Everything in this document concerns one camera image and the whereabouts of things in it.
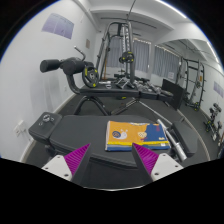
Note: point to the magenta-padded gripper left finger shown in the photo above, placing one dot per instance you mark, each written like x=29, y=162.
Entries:
x=75, y=158

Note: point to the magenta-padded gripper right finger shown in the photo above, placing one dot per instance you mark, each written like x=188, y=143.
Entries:
x=148, y=158

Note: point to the orange and blue printed towel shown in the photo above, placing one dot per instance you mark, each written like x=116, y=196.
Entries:
x=136, y=135

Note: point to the black padded workout bench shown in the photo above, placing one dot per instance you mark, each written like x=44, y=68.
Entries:
x=83, y=133

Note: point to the silver barbell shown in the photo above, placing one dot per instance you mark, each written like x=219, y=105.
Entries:
x=173, y=140

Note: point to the small black bench pad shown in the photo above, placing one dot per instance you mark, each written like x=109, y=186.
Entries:
x=185, y=136

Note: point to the black plyo box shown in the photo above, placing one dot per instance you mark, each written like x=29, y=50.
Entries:
x=173, y=93

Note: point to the dumbbell rack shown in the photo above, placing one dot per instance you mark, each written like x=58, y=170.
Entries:
x=213, y=121

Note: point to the black bench with leg rollers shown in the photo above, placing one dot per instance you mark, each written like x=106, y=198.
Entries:
x=110, y=90

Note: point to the black weight plate yellow marks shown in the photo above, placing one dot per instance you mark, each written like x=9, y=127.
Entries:
x=90, y=76

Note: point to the grey window curtain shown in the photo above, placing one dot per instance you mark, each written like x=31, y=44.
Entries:
x=141, y=55
x=166, y=63

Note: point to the black squat rack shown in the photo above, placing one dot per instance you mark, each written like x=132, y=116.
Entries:
x=192, y=66

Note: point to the small weight plate on rack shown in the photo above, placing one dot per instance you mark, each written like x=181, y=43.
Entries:
x=126, y=57

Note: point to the grey smith machine rack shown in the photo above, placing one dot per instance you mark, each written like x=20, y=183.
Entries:
x=127, y=40

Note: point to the white wall socket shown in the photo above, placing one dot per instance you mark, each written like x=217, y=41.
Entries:
x=20, y=128

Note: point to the small purple wall poster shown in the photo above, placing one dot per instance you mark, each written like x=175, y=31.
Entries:
x=218, y=89

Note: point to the small brown wall frame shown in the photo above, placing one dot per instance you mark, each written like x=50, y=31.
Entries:
x=88, y=44

